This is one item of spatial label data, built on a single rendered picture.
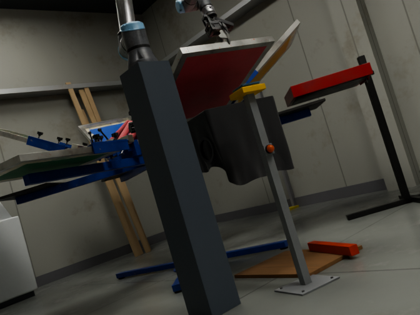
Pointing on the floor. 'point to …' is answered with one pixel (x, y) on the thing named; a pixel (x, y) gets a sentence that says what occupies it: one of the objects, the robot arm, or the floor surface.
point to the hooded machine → (14, 262)
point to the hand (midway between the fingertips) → (228, 44)
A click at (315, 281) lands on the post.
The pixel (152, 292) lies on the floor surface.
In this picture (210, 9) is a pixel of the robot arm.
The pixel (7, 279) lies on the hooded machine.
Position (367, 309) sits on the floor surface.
